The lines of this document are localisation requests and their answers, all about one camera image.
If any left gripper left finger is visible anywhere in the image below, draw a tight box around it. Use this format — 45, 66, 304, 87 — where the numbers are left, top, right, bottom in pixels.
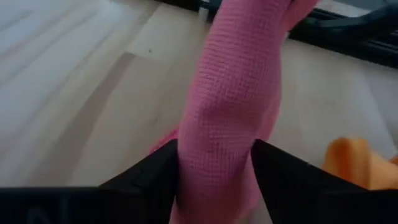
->
98, 138, 180, 224

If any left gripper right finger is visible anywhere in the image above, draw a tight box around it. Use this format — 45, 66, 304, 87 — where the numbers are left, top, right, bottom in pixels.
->
250, 139, 374, 224

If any orange microfiber towel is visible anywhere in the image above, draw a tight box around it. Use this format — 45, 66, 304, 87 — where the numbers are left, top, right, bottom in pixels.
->
322, 136, 398, 190

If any pink microfiber towel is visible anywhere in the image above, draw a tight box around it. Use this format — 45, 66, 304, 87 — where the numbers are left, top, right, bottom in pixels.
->
149, 0, 321, 224

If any black aluminium table frame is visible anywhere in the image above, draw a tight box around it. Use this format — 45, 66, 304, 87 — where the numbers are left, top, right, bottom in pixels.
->
155, 0, 398, 70

